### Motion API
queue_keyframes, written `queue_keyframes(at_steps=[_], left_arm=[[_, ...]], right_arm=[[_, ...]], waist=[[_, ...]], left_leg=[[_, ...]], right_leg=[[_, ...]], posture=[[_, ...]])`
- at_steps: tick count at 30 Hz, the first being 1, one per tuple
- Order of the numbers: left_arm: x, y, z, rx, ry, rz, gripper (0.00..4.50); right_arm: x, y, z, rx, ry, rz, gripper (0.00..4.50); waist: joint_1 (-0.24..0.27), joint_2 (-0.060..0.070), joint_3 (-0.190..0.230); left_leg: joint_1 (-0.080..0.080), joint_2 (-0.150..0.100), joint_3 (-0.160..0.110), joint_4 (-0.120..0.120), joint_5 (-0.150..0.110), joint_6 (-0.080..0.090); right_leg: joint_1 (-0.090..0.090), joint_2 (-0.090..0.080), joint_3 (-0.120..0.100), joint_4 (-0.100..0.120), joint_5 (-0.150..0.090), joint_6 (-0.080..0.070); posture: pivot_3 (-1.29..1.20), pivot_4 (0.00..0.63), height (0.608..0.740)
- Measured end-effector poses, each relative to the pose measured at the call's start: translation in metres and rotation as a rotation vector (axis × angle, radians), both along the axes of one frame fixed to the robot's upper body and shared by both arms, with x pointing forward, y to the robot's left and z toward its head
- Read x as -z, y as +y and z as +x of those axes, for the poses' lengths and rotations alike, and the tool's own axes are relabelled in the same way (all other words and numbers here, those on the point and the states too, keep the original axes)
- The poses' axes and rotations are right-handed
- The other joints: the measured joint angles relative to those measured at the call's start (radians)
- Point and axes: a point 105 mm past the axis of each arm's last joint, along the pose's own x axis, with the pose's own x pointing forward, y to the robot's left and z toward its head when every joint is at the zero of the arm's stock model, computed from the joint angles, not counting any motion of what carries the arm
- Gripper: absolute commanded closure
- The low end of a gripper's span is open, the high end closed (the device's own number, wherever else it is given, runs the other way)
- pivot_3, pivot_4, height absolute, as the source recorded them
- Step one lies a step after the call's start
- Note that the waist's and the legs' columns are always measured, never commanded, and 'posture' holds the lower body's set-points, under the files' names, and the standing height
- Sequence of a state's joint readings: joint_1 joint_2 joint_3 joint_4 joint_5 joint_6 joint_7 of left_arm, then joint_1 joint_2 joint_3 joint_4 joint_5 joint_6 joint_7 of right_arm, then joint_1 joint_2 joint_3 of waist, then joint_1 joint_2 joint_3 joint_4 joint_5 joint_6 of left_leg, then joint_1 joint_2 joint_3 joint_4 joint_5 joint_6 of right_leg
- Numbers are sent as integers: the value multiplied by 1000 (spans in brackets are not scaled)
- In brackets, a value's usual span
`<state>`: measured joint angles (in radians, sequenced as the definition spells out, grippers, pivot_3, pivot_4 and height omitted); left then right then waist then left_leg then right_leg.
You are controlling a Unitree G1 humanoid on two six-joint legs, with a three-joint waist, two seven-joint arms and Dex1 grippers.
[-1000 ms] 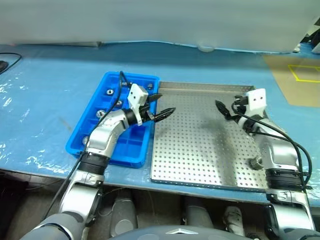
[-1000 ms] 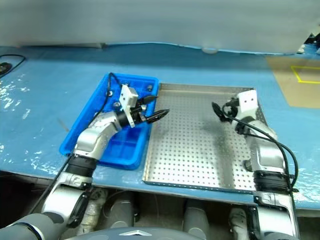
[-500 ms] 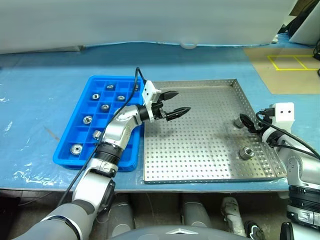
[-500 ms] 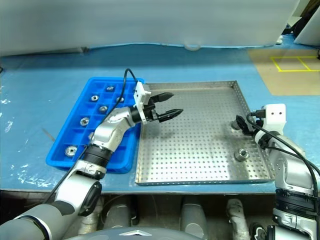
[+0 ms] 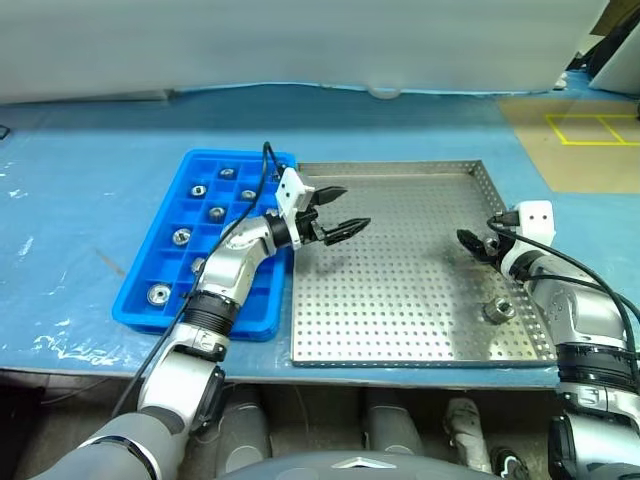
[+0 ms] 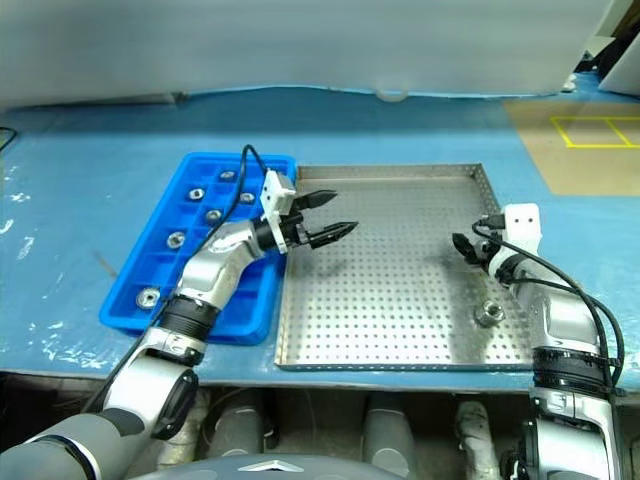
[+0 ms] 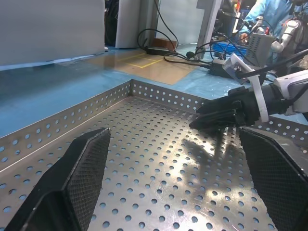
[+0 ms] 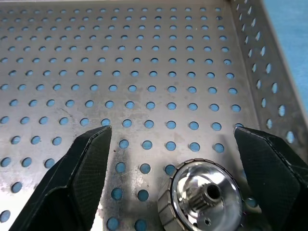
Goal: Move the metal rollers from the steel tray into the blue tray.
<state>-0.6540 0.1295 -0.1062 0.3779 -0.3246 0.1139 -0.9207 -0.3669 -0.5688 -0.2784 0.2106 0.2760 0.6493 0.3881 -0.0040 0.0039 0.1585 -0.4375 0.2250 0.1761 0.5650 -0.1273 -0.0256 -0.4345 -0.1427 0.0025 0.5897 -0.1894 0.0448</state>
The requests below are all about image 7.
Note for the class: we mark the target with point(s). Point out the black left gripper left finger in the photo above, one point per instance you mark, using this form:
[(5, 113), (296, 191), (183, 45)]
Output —
[(72, 183)]

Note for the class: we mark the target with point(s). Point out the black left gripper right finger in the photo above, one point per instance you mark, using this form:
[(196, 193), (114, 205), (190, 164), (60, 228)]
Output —
[(281, 183)]

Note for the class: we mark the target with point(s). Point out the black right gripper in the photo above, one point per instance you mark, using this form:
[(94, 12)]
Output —
[(247, 106)]

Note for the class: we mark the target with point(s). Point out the perforated steel tray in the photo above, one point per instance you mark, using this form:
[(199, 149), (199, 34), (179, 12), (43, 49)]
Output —
[(156, 168)]

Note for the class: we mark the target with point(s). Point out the black power brick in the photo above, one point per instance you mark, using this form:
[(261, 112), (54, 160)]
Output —
[(216, 69)]

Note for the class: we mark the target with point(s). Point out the brown mat with yellow tape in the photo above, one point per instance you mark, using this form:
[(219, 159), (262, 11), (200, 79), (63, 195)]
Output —
[(156, 72)]

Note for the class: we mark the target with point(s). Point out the grey perforated metal box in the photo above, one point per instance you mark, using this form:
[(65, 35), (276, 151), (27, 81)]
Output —
[(260, 48)]

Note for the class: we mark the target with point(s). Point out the long black power adapter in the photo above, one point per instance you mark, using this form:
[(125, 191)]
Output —
[(156, 51)]

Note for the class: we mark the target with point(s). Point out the brown wooden block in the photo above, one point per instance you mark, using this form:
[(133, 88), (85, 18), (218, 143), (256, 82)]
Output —
[(166, 42)]

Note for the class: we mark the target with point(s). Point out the grey metal stand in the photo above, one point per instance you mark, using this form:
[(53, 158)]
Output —
[(207, 24)]

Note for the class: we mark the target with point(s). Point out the person in blue coat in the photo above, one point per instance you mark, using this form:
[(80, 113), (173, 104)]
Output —
[(267, 14)]

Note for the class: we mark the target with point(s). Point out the small white leaning board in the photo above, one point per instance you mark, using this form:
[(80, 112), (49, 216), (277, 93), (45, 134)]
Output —
[(134, 24)]

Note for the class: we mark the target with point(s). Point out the large white foam board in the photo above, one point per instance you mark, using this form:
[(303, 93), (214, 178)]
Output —
[(48, 29)]

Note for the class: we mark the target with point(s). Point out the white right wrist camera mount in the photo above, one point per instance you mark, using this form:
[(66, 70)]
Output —
[(258, 96)]

